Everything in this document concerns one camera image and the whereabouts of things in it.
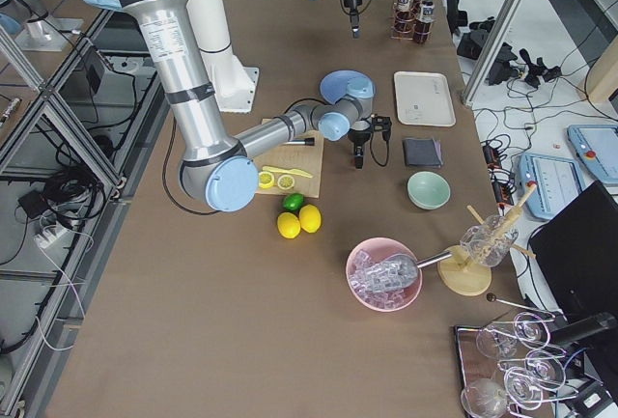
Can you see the lemon half slice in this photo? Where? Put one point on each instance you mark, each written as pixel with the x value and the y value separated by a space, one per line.
pixel 266 180
pixel 285 182

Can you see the upper lemon half slice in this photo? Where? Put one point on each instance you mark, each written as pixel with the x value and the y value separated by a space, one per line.
pixel 285 182

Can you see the lower whole lemon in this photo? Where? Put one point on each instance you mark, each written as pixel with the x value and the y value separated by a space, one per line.
pixel 288 225

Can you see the whole lemon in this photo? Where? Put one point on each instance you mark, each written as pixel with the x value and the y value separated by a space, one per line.
pixel 288 225
pixel 310 218

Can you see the wooden cutting board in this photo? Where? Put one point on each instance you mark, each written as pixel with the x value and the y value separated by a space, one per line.
pixel 306 158

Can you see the copper wire bottle rack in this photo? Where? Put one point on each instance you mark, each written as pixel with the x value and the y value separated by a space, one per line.
pixel 409 37

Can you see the back right tea bottle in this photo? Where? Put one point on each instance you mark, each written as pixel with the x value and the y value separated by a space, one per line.
pixel 403 18

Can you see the cream rabbit tray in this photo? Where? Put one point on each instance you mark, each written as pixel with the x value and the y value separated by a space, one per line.
pixel 423 98

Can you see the wooden cup stand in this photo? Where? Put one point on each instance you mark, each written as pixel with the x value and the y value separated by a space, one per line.
pixel 464 276

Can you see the yellow plastic knife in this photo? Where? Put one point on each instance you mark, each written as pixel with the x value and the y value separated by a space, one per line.
pixel 291 171

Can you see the blue teach pendant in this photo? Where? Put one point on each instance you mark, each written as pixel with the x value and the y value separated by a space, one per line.
pixel 559 181

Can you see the green lime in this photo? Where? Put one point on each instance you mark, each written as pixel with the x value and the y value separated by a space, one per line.
pixel 293 202

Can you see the upper whole lemon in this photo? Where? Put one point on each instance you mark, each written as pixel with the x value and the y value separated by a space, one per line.
pixel 310 218

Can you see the lower lemon half slice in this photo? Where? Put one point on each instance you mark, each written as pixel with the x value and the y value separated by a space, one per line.
pixel 266 180

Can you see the black laptop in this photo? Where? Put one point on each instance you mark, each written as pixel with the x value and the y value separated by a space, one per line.
pixel 577 253

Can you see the steel muddler black tip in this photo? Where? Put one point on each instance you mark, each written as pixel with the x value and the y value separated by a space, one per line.
pixel 309 141

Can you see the front tea bottle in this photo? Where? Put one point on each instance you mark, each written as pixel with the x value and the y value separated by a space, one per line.
pixel 423 24

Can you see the pink ice bowl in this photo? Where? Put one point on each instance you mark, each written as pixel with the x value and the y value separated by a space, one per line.
pixel 364 275

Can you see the green bowl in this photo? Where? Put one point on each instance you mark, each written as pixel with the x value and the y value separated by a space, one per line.
pixel 428 190

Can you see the metal ice scoop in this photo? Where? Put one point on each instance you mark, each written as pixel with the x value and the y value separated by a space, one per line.
pixel 401 270

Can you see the grey folded cloth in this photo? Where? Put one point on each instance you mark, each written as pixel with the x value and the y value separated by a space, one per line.
pixel 422 152

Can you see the black mirror tray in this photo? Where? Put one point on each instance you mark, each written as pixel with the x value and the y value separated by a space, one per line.
pixel 514 369

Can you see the glass mug on stand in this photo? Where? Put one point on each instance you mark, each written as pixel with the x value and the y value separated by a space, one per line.
pixel 488 244

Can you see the blue round plate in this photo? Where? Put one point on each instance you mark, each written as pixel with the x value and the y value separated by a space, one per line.
pixel 334 85

